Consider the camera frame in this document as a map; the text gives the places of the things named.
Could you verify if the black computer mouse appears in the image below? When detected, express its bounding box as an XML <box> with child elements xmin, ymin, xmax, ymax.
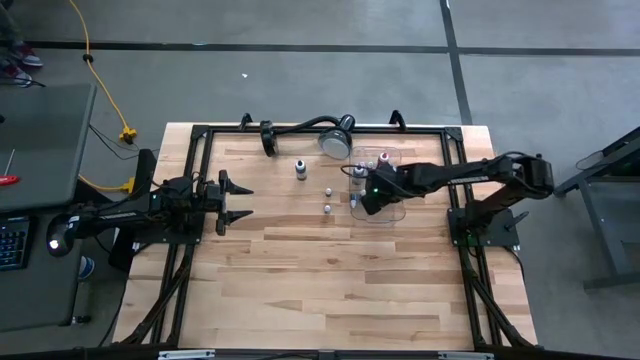
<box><xmin>45</xmin><ymin>213</ymin><xmax>76</xmax><ymax>259</ymax></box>

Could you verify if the grey desk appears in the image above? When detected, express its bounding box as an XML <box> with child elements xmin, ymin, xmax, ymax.
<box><xmin>0</xmin><ymin>202</ymin><xmax>92</xmax><ymax>332</ymax></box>
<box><xmin>0</xmin><ymin>82</ymin><xmax>98</xmax><ymax>212</ymax></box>

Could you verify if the clear plastic bin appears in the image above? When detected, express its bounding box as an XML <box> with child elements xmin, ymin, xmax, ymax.
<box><xmin>348</xmin><ymin>145</ymin><xmax>407</xmax><ymax>224</ymax></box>

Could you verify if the black keyboard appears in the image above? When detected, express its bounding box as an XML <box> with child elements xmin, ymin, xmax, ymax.
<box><xmin>0</xmin><ymin>215</ymin><xmax>31</xmax><ymax>272</ymax></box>

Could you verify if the person's foot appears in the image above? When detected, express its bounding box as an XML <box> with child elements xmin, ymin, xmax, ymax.
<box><xmin>78</xmin><ymin>255</ymin><xmax>96</xmax><ymax>281</ymax></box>

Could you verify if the black floor stand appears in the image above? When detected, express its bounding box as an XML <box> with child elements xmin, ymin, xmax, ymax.
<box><xmin>107</xmin><ymin>148</ymin><xmax>159</xmax><ymax>271</ymax></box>

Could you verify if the yellow extension cable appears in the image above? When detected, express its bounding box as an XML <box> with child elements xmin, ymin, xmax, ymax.
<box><xmin>67</xmin><ymin>0</ymin><xmax>139</xmax><ymax>194</ymax></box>

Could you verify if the person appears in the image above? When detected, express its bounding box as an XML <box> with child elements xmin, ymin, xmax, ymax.
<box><xmin>0</xmin><ymin>19</ymin><xmax>45</xmax><ymax>87</ymax></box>

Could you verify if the silver metal bracket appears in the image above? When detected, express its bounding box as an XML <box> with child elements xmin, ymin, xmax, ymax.
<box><xmin>158</xmin><ymin>349</ymin><xmax>216</xmax><ymax>360</ymax></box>
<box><xmin>438</xmin><ymin>351</ymin><xmax>495</xmax><ymax>360</ymax></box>

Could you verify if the dark metal table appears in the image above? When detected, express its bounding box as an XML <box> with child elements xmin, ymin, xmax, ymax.
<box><xmin>551</xmin><ymin>127</ymin><xmax>640</xmax><ymax>291</ymax></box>

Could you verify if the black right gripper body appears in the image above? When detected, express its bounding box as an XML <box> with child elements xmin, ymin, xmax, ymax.
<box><xmin>359</xmin><ymin>167</ymin><xmax>401</xmax><ymax>215</ymax></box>

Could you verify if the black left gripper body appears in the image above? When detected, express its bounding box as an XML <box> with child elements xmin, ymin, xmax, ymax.
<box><xmin>212</xmin><ymin>169</ymin><xmax>234</xmax><ymax>236</ymax></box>

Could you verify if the red-handled screwdriver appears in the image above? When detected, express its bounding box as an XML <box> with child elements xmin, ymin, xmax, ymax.
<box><xmin>0</xmin><ymin>148</ymin><xmax>22</xmax><ymax>187</ymax></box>

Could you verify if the black aluminium table frame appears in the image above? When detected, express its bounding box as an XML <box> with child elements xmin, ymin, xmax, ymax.
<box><xmin>117</xmin><ymin>109</ymin><xmax>534</xmax><ymax>351</ymax></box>

